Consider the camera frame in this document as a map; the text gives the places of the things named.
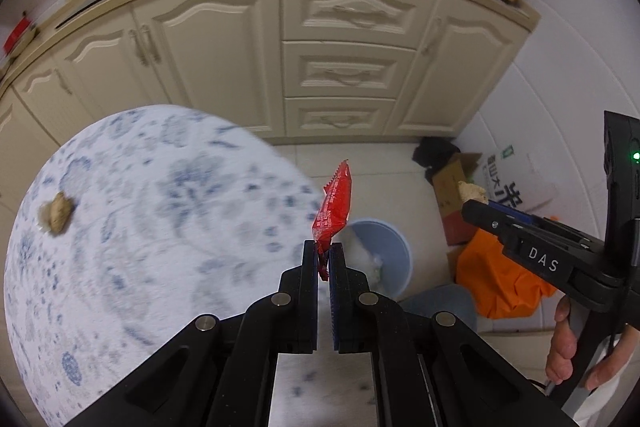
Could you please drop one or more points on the orange plastic bag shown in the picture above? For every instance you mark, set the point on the orange plastic bag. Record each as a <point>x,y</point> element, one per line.
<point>495,277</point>

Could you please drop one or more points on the red container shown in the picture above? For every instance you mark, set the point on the red container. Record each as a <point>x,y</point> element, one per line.
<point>17,34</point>

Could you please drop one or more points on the black bag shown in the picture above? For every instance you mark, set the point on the black bag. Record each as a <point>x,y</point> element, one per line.
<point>435,152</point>

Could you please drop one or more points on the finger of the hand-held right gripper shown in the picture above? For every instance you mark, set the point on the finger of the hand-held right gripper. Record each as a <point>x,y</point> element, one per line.
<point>560,232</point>
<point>542,259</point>

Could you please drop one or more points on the blue plastic bin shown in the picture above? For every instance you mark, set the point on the blue plastic bin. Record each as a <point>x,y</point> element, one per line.
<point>395,252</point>

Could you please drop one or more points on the cream cabinet drawer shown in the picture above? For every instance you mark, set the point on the cream cabinet drawer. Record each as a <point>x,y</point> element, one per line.
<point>360,7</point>
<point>350,72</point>
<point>340,119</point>

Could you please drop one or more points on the brown cardboard box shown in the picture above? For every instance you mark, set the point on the brown cardboard box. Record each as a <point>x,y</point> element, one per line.
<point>450,202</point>

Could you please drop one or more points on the white rice sack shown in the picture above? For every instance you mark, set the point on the white rice sack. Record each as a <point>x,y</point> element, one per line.
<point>520,177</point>

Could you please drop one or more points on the blue floral tablecloth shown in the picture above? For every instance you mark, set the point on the blue floral tablecloth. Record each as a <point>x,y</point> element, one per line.
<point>150,232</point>

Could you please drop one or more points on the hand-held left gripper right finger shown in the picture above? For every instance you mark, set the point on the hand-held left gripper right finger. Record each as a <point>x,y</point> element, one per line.
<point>336,287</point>

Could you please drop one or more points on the red snack packet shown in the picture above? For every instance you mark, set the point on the red snack packet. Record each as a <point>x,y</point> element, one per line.
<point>332,207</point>

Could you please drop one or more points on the white crumpled plastic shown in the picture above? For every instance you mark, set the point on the white crumpled plastic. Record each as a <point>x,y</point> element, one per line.
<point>362,252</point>

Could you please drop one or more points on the small tan bread lump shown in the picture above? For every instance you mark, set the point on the small tan bread lump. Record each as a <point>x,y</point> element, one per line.
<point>56,213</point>

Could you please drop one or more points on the person's right hand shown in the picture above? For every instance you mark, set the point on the person's right hand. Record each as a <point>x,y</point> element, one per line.
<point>562,347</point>

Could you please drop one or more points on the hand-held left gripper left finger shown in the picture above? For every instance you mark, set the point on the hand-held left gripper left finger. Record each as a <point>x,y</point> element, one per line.
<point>316,267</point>

